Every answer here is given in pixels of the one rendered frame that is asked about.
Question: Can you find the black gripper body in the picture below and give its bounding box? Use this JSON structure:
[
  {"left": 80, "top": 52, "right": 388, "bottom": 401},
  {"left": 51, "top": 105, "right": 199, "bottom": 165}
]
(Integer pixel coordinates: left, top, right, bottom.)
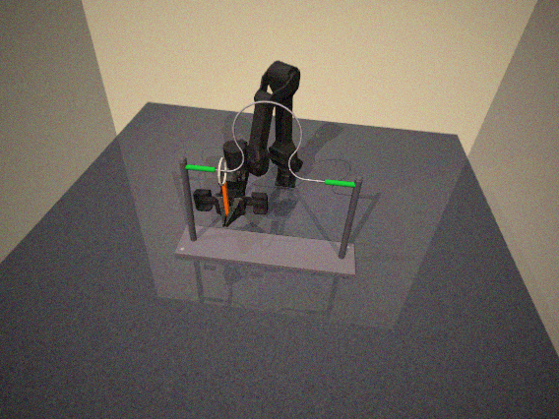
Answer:
[{"left": 193, "top": 185, "right": 268, "bottom": 214}]

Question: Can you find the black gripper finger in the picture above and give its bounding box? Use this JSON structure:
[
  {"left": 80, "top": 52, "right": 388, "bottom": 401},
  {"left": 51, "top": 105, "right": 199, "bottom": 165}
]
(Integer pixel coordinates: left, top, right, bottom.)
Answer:
[
  {"left": 215, "top": 197, "right": 226, "bottom": 227},
  {"left": 225, "top": 198, "right": 245, "bottom": 227}
]

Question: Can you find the orange handle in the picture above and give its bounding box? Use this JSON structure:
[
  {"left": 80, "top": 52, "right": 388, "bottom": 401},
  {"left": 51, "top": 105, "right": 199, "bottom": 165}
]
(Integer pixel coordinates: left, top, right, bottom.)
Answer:
[{"left": 217, "top": 157, "right": 229, "bottom": 217}]

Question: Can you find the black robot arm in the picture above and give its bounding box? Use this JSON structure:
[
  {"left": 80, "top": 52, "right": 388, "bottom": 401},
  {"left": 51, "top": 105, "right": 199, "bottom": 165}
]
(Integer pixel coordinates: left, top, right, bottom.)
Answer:
[{"left": 223, "top": 60, "right": 300, "bottom": 195}]

